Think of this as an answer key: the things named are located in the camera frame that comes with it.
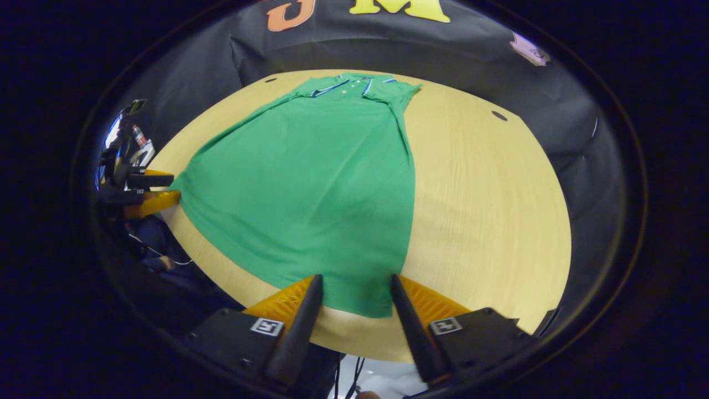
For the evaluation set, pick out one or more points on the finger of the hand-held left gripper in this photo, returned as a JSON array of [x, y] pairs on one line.
[[152, 180], [158, 202]]

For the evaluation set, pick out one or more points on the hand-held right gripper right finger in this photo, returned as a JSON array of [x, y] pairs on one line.
[[415, 332]]

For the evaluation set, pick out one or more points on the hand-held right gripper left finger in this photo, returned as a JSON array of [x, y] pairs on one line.
[[299, 338]]

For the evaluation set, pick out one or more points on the green T-shirt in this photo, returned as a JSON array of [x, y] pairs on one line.
[[310, 194]]

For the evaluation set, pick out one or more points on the person's dark trousers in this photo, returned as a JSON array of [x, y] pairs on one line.
[[160, 244]]

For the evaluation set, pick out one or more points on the red capped bottle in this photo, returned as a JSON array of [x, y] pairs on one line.
[[139, 136]]

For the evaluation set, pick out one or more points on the black tilted device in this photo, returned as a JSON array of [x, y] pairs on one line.
[[135, 106]]

